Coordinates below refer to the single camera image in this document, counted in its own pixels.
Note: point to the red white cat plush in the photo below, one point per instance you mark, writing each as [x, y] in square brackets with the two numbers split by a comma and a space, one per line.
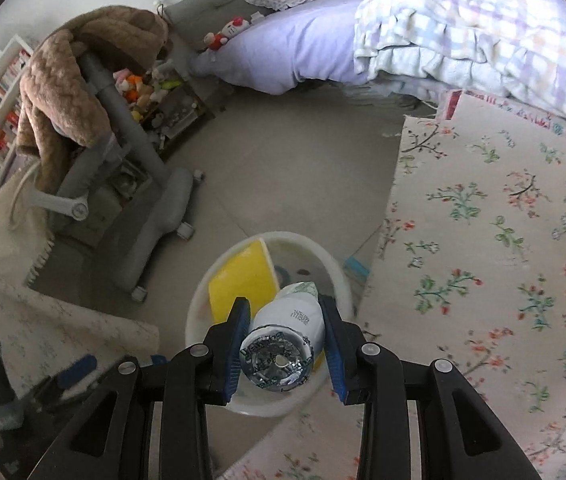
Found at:
[228, 30]

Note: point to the bed with purple sheet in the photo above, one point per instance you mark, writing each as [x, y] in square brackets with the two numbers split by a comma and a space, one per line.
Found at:
[293, 45]

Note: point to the floral print floor mat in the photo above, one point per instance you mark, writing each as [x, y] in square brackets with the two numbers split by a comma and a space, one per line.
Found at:
[463, 260]

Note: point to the grey wheeled chair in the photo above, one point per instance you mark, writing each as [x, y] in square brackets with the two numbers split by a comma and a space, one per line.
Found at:
[128, 125]

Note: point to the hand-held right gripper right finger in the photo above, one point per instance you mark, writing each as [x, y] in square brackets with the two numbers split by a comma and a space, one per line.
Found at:
[334, 355]

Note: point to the brown fleece blanket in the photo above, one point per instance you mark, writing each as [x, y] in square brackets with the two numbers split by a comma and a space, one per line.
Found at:
[63, 80]

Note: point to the white floral cloth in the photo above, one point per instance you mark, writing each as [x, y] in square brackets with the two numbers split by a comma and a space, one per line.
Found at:
[63, 320]

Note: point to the small teal object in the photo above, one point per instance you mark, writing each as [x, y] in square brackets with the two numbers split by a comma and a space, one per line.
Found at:
[357, 267]

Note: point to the plaid duvet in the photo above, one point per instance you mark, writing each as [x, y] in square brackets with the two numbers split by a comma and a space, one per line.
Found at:
[463, 25]

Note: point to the white plastic bottle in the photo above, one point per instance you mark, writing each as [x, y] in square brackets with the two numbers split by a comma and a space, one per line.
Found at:
[290, 320]

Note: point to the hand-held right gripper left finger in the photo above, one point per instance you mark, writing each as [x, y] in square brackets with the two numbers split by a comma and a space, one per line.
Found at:
[239, 350]

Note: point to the white plastic waste bin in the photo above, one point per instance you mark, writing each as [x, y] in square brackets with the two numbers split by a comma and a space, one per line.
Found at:
[308, 256]

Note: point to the pile of plush toys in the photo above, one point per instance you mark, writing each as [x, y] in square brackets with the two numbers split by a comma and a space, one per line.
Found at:
[138, 87]

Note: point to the yellow sponge pad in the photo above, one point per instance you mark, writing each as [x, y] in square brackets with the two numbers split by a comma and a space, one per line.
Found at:
[243, 280]

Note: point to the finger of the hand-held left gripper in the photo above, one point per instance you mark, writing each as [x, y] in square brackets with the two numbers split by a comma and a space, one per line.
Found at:
[77, 369]

